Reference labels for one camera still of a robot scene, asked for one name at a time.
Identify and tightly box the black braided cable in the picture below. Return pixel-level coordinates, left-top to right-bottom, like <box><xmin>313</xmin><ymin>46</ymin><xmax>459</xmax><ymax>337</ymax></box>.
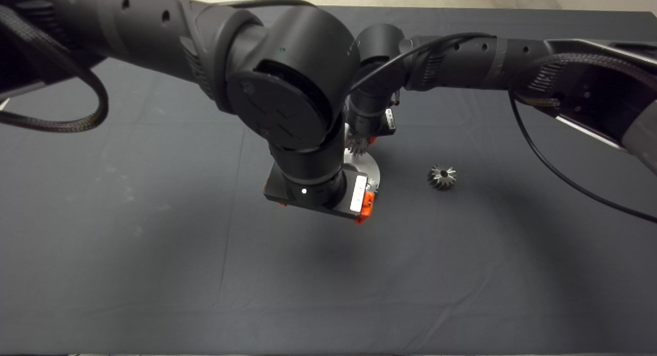
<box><xmin>0</xmin><ymin>5</ymin><xmax>109</xmax><ymax>133</ymax></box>

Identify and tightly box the round metal plate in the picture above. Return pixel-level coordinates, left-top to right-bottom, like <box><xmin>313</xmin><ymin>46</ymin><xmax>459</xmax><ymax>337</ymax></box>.
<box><xmin>343</xmin><ymin>141</ymin><xmax>381</xmax><ymax>190</ymax></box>

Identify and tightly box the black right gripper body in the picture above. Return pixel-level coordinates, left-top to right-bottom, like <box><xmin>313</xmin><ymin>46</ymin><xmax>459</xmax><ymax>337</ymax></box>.
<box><xmin>370</xmin><ymin>108</ymin><xmax>397</xmax><ymax>137</ymax></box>

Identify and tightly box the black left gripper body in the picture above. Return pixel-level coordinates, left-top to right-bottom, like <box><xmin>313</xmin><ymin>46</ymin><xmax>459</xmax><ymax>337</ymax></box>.
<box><xmin>263</xmin><ymin>161</ymin><xmax>371</xmax><ymax>222</ymax></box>

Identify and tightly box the larger steel bevel gear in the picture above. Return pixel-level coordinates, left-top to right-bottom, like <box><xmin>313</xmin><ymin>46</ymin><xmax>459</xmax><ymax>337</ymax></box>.
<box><xmin>426</xmin><ymin>164</ymin><xmax>457</xmax><ymax>191</ymax></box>

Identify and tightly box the dark table cloth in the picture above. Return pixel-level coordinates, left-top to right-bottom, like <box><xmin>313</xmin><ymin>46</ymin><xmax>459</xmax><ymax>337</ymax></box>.
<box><xmin>0</xmin><ymin>1</ymin><xmax>657</xmax><ymax>354</ymax></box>

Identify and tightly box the thin black left cable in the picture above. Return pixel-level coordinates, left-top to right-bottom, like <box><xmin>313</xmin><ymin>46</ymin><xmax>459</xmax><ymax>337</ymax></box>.
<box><xmin>216</xmin><ymin>0</ymin><xmax>319</xmax><ymax>10</ymax></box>

